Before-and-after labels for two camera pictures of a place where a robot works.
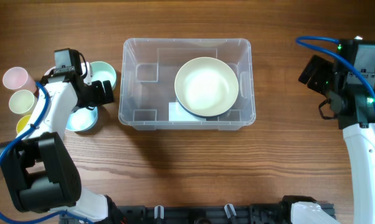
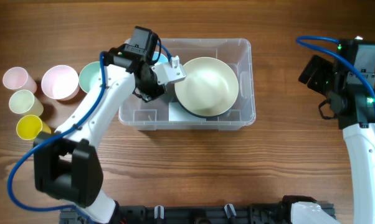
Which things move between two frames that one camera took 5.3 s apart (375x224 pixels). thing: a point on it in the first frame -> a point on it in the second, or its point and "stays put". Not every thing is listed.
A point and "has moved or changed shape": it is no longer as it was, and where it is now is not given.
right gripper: [324, 67] stays put
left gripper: [101, 98] -> [148, 94]
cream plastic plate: [205, 86] stays put
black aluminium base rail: [266, 214] stays put
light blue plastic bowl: [81, 119] has moved or changed shape
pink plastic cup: [18, 78] stays put
